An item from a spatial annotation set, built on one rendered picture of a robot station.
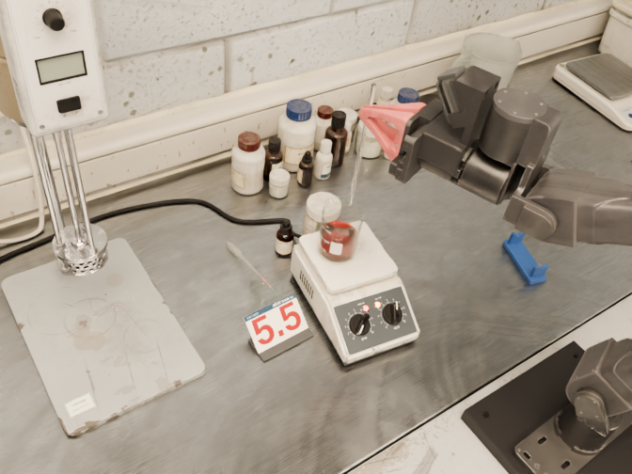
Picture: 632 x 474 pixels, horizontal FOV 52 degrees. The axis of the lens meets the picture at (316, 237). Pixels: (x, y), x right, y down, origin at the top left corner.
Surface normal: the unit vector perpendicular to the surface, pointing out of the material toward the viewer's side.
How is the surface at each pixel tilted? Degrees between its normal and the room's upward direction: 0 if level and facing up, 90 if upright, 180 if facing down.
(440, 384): 0
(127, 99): 90
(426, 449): 0
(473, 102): 90
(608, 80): 0
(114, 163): 90
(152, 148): 90
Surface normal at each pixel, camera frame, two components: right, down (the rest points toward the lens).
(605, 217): -0.41, 0.52
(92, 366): 0.11, -0.70
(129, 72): 0.56, 0.63
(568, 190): -0.19, -0.83
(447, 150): -0.59, 0.53
